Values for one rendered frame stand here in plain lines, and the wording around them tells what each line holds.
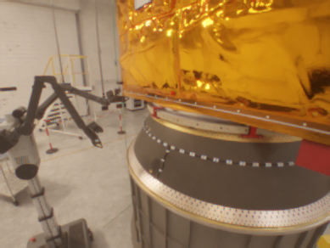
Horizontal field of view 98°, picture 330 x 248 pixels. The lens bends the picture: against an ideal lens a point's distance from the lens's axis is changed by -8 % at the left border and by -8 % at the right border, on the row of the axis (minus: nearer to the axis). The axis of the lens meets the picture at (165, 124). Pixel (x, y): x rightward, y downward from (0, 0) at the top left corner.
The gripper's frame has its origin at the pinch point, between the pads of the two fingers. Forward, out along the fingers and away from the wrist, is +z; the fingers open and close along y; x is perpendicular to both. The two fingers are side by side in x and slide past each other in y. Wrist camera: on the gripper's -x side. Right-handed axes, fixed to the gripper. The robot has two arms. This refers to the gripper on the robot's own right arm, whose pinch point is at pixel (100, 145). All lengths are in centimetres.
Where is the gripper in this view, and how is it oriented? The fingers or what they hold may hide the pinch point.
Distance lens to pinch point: 147.8
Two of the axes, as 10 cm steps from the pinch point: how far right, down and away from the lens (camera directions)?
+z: 4.2, 7.4, 5.2
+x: -7.3, 6.2, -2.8
